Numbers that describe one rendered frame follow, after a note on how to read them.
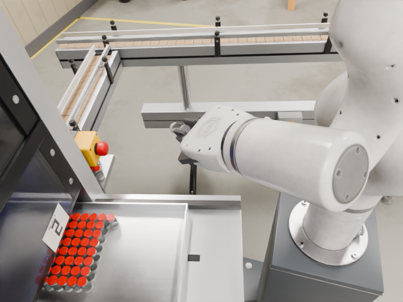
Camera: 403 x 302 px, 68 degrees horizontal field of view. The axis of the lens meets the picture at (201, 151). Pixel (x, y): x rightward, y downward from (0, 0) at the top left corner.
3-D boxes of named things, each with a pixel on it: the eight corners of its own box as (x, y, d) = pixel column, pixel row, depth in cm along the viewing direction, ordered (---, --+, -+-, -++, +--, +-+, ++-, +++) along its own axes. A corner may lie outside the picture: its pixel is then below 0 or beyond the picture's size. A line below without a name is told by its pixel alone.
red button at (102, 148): (94, 159, 83) (89, 149, 80) (98, 148, 86) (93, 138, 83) (107, 159, 83) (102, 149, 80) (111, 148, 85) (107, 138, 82)
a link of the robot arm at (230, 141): (264, 102, 39) (248, 101, 42) (223, 153, 37) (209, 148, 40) (290, 144, 44) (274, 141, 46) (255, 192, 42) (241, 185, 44)
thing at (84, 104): (76, 196, 91) (54, 163, 80) (27, 195, 93) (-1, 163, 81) (126, 68, 137) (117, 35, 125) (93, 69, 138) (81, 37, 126)
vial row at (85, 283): (83, 292, 68) (75, 286, 65) (104, 222, 80) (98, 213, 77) (92, 293, 68) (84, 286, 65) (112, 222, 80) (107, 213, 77)
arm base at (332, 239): (364, 205, 81) (391, 162, 67) (369, 275, 69) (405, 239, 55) (291, 192, 85) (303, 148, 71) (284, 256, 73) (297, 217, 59)
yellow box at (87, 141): (72, 166, 84) (61, 150, 78) (80, 148, 89) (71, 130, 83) (98, 167, 83) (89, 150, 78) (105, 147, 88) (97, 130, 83)
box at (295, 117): (276, 130, 158) (278, 118, 152) (275, 124, 162) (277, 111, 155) (300, 130, 157) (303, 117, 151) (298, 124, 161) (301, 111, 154)
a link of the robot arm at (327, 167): (289, 123, 43) (240, 114, 37) (387, 136, 32) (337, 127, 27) (278, 180, 44) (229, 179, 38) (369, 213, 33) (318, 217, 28)
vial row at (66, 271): (63, 292, 69) (55, 285, 65) (87, 221, 81) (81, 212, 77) (72, 292, 69) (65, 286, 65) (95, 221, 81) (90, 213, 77)
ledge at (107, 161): (59, 191, 91) (57, 187, 89) (74, 158, 99) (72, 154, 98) (104, 191, 90) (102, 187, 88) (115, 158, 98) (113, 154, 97)
